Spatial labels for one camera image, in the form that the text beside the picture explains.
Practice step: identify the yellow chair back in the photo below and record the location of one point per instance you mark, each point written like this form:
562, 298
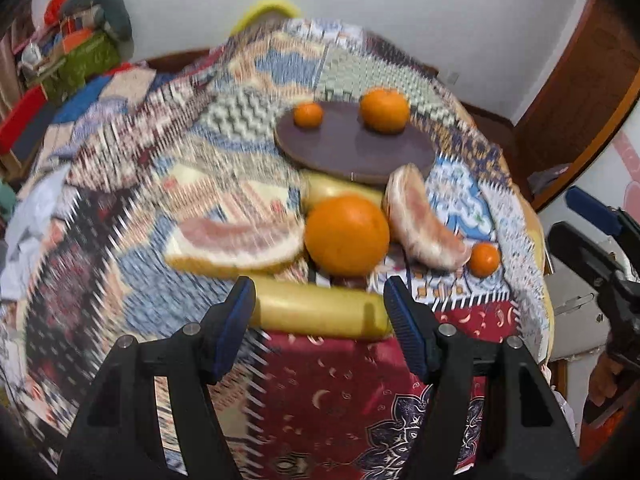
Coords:
261, 9

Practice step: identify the dark brown oval plate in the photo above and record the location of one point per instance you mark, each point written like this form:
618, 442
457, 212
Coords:
343, 147

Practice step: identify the pomelo wedge with rind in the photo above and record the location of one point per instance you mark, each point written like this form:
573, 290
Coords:
226, 250

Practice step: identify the large orange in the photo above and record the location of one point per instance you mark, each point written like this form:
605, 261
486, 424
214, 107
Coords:
347, 236

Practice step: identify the dark green plush cushion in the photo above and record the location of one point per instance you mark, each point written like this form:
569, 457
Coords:
111, 16

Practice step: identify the white crumpled cloth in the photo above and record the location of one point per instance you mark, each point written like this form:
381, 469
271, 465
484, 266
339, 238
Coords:
25, 232

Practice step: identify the red box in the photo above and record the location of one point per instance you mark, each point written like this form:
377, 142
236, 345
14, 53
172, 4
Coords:
26, 124

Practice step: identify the medium orange on plate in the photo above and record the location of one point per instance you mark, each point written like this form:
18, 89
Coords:
384, 111

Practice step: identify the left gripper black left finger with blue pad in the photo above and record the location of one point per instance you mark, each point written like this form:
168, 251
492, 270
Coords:
116, 433

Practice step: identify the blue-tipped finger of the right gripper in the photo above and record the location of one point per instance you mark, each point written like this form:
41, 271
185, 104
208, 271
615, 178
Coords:
588, 207

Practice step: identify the small mandarin on cloth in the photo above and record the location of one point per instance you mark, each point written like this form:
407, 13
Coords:
485, 260

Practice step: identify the small mandarin on plate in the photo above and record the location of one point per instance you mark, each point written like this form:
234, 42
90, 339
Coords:
308, 115

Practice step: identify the colourful patchwork tablecloth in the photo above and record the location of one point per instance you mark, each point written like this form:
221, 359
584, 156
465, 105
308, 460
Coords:
202, 146

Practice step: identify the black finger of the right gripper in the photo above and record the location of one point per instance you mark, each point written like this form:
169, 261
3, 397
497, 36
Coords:
586, 259

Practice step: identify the brown wooden door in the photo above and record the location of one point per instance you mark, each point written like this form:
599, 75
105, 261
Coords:
587, 96

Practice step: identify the peeled pomelo segment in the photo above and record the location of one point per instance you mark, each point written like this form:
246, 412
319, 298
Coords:
415, 225

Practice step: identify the green patterned box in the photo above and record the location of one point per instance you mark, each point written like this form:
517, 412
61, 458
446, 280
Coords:
94, 57

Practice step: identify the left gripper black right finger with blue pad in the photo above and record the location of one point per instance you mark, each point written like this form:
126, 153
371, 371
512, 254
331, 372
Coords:
523, 434

